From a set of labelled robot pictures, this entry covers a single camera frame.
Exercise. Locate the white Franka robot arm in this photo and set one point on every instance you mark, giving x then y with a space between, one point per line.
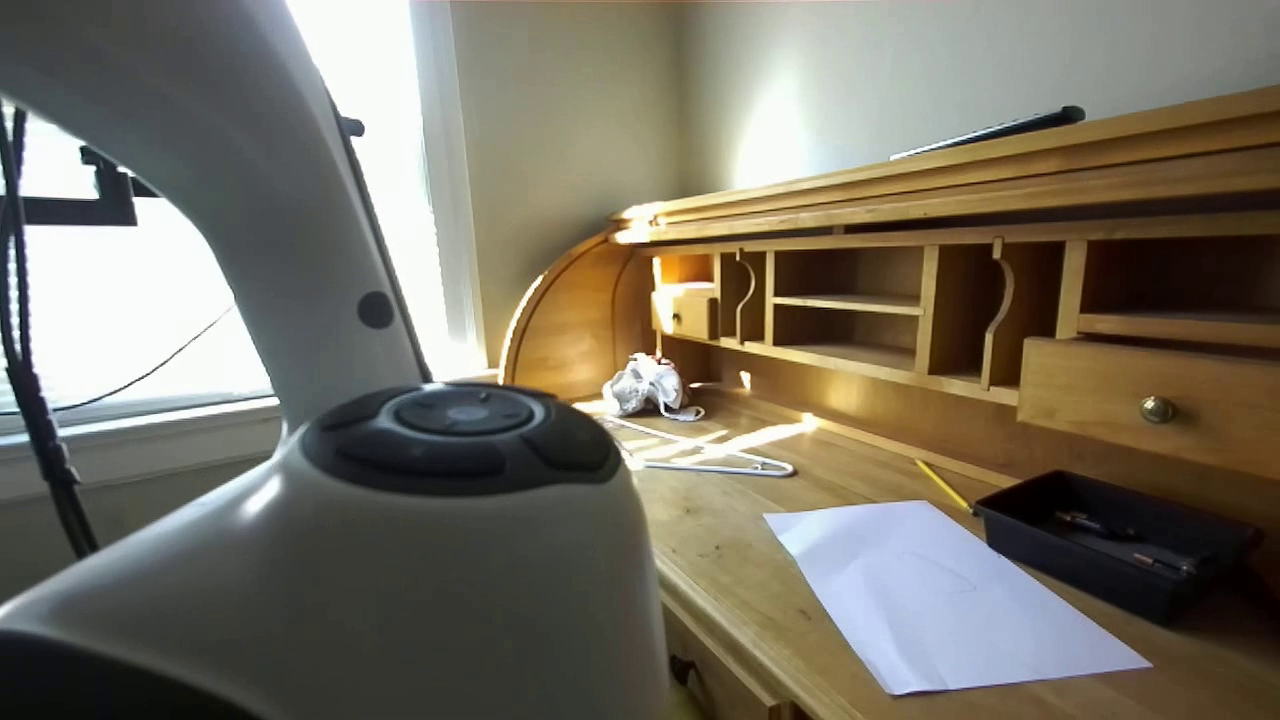
267 562

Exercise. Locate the small wooden organizer drawer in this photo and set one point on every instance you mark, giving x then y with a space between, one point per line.
684 310

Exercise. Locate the small drawer with brass knob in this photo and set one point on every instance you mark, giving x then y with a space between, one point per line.
1104 387

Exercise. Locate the white crumpled bag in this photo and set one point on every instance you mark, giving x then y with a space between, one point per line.
644 387

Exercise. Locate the wooden roll-top desk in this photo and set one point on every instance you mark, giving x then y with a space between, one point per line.
745 562

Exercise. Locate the white curtain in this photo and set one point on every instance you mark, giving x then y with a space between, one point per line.
444 174

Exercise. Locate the yellow pencil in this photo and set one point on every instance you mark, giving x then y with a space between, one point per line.
945 486

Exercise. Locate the white paper sheet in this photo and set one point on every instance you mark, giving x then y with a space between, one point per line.
935 603

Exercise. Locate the black plastic tray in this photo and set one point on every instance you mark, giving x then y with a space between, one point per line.
1065 545

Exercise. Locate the bright window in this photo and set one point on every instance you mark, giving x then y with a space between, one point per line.
132 304

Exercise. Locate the round brass knob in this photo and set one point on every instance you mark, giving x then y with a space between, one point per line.
1156 408

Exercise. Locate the black window bracket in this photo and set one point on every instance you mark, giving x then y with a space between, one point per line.
83 200

